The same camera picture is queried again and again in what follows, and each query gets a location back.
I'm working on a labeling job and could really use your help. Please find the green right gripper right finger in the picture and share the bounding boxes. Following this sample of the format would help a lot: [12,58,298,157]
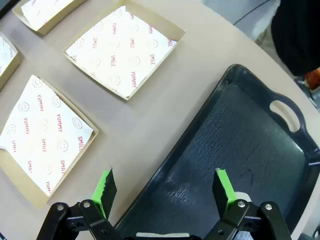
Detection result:
[204,167,292,240]

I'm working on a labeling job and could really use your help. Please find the green right gripper left finger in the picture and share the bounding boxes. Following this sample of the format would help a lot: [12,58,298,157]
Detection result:
[36,164,118,240]

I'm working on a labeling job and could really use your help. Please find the brown cardboard food box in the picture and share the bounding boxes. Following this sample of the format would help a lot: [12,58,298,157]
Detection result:
[11,0,88,36]
[62,0,186,101]
[0,74,100,210]
[0,31,25,92]

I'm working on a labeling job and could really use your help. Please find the white printed paper liner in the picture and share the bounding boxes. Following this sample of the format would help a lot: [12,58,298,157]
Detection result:
[20,0,76,33]
[65,5,178,99]
[0,36,13,75]
[0,74,95,197]

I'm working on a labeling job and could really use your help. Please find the person in black cardigan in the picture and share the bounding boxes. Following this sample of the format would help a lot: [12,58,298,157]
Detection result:
[271,0,320,77]

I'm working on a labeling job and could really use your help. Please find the black handled plastic tray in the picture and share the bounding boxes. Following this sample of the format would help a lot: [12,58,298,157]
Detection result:
[113,63,320,240]
[0,0,14,13]

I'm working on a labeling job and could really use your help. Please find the thin dark floor cable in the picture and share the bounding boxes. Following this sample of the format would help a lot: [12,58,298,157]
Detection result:
[233,1,277,25]

